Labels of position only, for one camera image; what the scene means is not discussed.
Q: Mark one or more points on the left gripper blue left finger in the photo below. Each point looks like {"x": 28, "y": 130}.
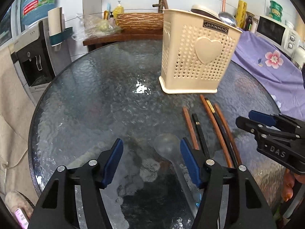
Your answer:
{"x": 110, "y": 160}

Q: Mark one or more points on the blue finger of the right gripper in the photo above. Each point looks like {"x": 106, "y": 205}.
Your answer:
{"x": 262, "y": 118}
{"x": 251, "y": 126}

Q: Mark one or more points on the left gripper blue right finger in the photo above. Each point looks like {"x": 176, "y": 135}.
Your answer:
{"x": 190, "y": 162}

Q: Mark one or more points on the black chopstick gold band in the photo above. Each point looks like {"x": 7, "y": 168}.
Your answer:
{"x": 200, "y": 135}

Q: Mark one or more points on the clear plastic spoon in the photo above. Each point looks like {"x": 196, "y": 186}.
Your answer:
{"x": 168, "y": 146}

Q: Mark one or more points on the black chopstick gold tip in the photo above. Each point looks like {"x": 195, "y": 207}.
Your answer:
{"x": 224, "y": 135}

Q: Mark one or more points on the purple floral cloth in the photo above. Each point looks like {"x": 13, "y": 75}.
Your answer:
{"x": 281, "y": 78}

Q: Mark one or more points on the white microwave oven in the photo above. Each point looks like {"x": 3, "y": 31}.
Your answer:
{"x": 280, "y": 35}

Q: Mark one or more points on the cream perforated utensil holder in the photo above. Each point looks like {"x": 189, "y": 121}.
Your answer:
{"x": 196, "y": 52}

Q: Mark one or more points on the dark glass bottle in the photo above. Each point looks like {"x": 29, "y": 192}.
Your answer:
{"x": 248, "y": 22}

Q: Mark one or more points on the yellow roll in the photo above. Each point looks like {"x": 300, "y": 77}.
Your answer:
{"x": 241, "y": 13}

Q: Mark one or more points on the green stacked containers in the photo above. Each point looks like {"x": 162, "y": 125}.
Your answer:
{"x": 275, "y": 11}

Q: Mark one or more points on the beige cloth cover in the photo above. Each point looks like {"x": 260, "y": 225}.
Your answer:
{"x": 16, "y": 113}

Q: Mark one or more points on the wooden side counter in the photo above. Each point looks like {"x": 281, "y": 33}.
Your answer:
{"x": 98, "y": 42}

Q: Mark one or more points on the water dispenser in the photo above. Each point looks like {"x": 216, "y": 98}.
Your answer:
{"x": 37, "y": 61}

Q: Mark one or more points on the plastic bag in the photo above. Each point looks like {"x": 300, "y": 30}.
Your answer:
{"x": 94, "y": 26}

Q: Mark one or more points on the woven wooden basin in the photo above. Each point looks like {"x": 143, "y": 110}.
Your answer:
{"x": 140, "y": 21}

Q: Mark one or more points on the paper cup stack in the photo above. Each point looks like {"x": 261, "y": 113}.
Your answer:
{"x": 54, "y": 17}

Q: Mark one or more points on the yellow soap bottle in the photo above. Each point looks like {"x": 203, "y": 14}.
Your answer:
{"x": 118, "y": 10}

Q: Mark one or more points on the brass faucet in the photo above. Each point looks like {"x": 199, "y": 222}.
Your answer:
{"x": 159, "y": 6}

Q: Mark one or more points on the blue water jug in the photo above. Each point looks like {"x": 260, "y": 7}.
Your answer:
{"x": 34, "y": 10}

